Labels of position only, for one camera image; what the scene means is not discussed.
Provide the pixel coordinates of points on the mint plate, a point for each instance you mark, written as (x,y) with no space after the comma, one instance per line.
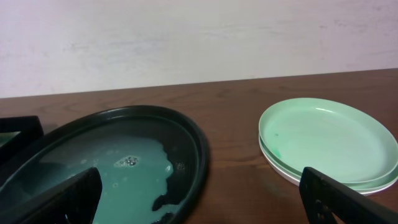
(369,185)
(333,138)

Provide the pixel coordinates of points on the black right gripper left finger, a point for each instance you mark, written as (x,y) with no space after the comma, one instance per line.
(73,201)

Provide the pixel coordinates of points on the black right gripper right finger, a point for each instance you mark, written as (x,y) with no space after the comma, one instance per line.
(324,199)

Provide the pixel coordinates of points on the black round tray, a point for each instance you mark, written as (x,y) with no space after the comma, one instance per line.
(153,163)

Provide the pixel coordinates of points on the white plate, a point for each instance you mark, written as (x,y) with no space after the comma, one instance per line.
(297,181)

